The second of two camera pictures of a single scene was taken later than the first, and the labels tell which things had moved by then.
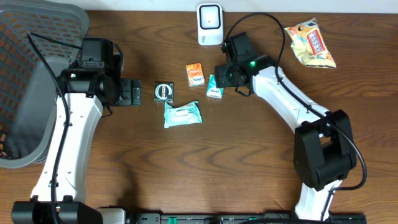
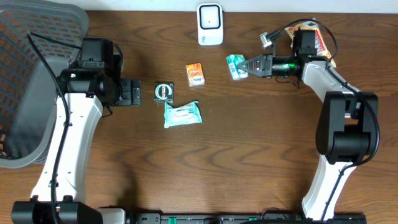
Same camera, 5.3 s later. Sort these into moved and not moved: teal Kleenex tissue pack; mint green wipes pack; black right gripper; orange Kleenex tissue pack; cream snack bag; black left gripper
Moved: black right gripper; teal Kleenex tissue pack
Not moved: orange Kleenex tissue pack; black left gripper; mint green wipes pack; cream snack bag
